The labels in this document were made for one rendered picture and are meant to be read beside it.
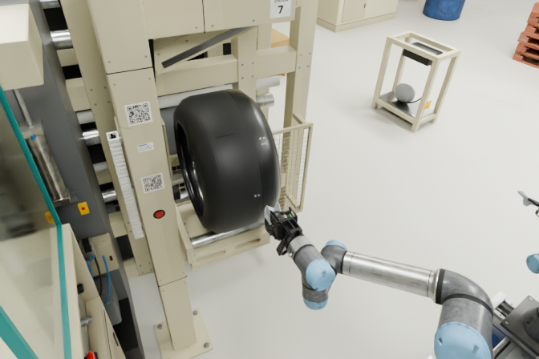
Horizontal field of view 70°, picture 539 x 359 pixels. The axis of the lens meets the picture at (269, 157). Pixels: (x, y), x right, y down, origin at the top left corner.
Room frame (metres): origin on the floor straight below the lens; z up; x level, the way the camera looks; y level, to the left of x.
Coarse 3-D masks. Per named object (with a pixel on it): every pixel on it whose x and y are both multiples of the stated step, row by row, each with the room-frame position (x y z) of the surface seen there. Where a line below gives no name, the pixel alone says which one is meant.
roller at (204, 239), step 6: (258, 222) 1.13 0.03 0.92; (264, 222) 1.14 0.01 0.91; (240, 228) 1.09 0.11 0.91; (246, 228) 1.10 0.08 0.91; (252, 228) 1.11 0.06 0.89; (204, 234) 1.05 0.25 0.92; (210, 234) 1.05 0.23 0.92; (216, 234) 1.05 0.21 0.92; (222, 234) 1.06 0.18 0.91; (228, 234) 1.06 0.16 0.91; (234, 234) 1.07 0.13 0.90; (192, 240) 1.01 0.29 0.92; (198, 240) 1.01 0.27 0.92; (204, 240) 1.02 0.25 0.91; (210, 240) 1.03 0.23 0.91; (216, 240) 1.04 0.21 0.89; (198, 246) 1.00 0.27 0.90
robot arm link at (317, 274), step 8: (304, 248) 0.70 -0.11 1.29; (312, 248) 0.70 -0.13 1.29; (296, 256) 0.69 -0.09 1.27; (304, 256) 0.67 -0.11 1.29; (312, 256) 0.67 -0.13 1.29; (320, 256) 0.67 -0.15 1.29; (296, 264) 0.68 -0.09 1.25; (304, 264) 0.65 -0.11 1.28; (312, 264) 0.64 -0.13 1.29; (320, 264) 0.64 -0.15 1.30; (328, 264) 0.65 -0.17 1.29; (304, 272) 0.64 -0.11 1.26; (312, 272) 0.62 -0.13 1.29; (320, 272) 0.62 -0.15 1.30; (328, 272) 0.62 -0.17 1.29; (304, 280) 0.64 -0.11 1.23; (312, 280) 0.61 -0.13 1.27; (320, 280) 0.61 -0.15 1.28; (328, 280) 0.62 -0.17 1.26; (312, 288) 0.62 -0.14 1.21; (320, 288) 0.60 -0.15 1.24
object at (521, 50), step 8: (536, 8) 5.21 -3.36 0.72; (536, 16) 5.18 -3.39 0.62; (528, 24) 5.24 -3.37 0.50; (536, 24) 5.15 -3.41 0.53; (528, 32) 5.21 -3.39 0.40; (536, 32) 5.20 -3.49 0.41; (520, 40) 5.23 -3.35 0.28; (528, 40) 5.17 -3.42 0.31; (536, 40) 5.32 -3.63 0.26; (520, 48) 5.20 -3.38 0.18; (528, 48) 5.18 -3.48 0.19; (536, 48) 5.06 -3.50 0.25; (520, 56) 5.18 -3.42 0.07; (528, 56) 5.11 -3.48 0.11; (536, 56) 5.02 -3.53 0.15; (528, 64) 5.07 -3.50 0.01; (536, 64) 5.06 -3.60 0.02
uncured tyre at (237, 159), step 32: (192, 96) 1.28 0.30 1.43; (224, 96) 1.26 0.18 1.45; (192, 128) 1.10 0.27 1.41; (224, 128) 1.10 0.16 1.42; (256, 128) 1.13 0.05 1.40; (192, 160) 1.39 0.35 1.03; (224, 160) 1.01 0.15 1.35; (256, 160) 1.04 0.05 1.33; (192, 192) 1.22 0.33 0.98; (224, 192) 0.95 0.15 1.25; (256, 192) 0.99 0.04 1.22; (224, 224) 0.95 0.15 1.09
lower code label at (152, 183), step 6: (156, 174) 1.03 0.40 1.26; (144, 180) 1.01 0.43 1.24; (150, 180) 1.02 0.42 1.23; (156, 180) 1.02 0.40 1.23; (162, 180) 1.03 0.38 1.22; (144, 186) 1.01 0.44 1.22; (150, 186) 1.01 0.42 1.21; (156, 186) 1.02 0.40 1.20; (162, 186) 1.03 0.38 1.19; (144, 192) 1.00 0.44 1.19
